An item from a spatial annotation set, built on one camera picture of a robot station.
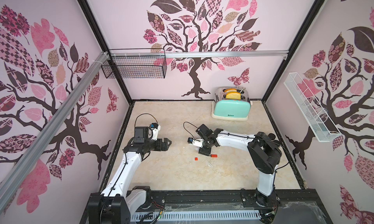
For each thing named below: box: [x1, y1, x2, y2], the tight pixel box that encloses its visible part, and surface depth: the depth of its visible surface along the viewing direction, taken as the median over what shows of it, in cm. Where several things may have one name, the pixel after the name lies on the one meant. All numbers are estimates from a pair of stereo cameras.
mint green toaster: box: [211, 86, 253, 122], surface depth 102 cm
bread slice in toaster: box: [224, 88, 242, 100], surface depth 100 cm
